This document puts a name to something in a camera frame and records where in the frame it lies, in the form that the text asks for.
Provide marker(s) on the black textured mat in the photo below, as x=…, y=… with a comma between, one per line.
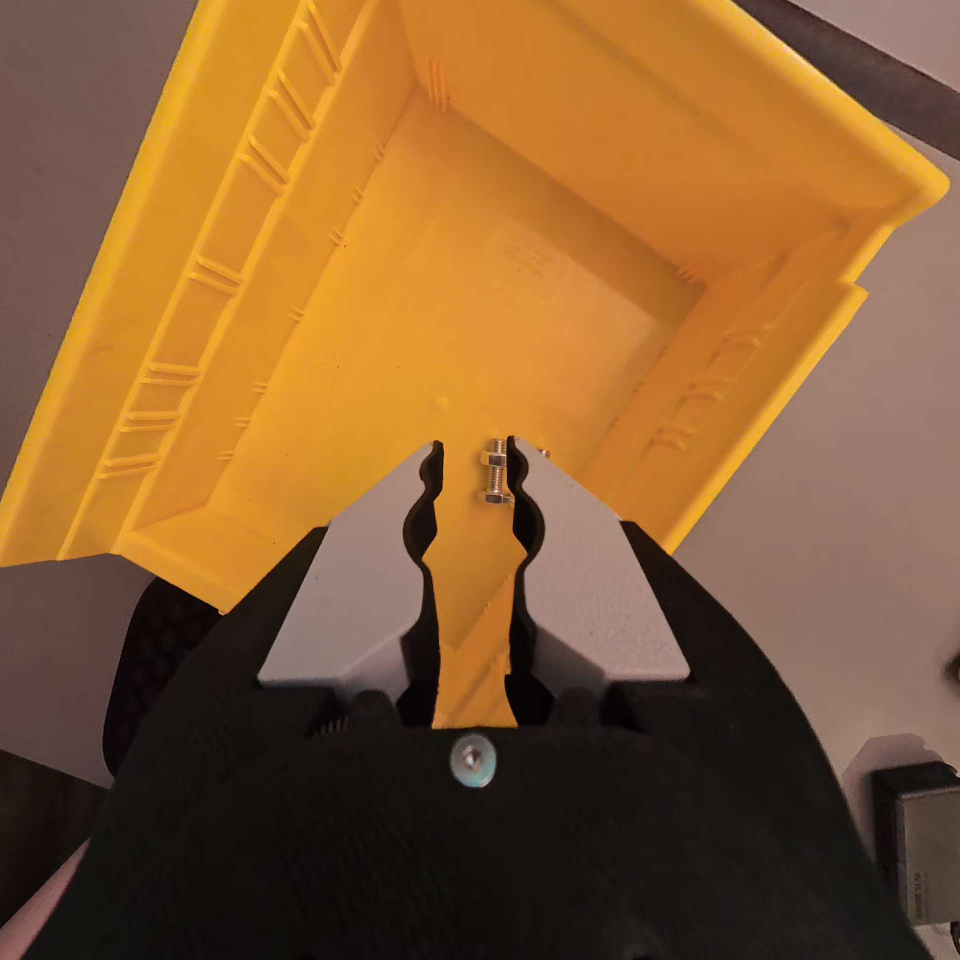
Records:
x=150, y=660

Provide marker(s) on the silver bolt with nuts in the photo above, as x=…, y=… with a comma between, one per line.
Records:
x=495, y=476

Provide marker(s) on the yellow plastic bin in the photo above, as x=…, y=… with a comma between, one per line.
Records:
x=450, y=300

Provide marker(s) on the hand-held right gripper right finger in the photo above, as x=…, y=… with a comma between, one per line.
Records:
x=592, y=585

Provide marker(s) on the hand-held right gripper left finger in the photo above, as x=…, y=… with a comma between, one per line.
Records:
x=352, y=592

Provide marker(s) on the person's leg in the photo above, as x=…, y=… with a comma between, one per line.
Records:
x=37, y=915

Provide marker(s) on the grey box device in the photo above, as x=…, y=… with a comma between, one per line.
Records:
x=926, y=840

